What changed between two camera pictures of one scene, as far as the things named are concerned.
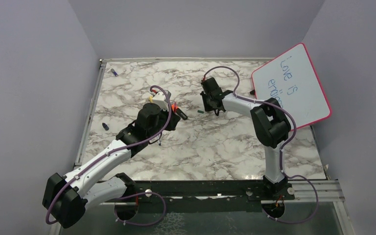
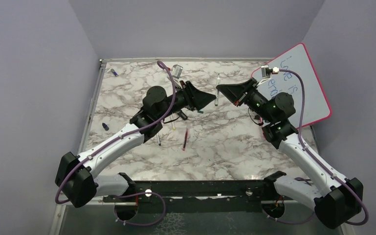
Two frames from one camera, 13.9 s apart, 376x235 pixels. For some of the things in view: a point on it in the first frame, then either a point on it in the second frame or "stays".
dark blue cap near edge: [105, 126] stays
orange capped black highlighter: [175, 108] stays
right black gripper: [206, 108] -> [236, 92]
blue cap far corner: [112, 70] stays
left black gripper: [174, 119] -> [194, 98]
